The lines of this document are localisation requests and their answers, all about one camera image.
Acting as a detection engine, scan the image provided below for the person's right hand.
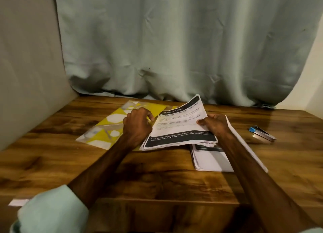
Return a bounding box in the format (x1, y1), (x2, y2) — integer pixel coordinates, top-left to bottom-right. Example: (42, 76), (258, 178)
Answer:
(196, 113), (234, 142)

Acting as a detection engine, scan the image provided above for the person's left hand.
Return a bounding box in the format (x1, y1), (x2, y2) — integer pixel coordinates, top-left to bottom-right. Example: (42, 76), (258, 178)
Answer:
(121, 107), (156, 150)

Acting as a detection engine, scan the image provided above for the yellow patterned folder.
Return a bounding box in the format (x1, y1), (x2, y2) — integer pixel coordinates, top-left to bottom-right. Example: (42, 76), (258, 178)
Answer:
(76, 100), (170, 151)

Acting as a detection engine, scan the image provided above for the blue pen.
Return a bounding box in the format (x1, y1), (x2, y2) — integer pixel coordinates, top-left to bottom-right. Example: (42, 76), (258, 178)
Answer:
(248, 126), (277, 142)

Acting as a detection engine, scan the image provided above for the person's right forearm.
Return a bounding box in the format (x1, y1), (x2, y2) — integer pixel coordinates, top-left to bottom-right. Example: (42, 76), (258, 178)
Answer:
(219, 137), (323, 233)

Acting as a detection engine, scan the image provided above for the person's left forearm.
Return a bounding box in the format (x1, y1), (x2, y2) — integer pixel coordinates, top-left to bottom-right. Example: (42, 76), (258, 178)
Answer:
(10, 139), (134, 233)

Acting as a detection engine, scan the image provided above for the pale green curtain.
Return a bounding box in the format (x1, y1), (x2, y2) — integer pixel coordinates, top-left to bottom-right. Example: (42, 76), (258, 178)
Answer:
(54, 0), (323, 108)

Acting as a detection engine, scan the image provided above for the white paper tag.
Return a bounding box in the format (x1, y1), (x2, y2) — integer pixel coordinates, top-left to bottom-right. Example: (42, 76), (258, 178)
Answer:
(8, 198), (30, 207)

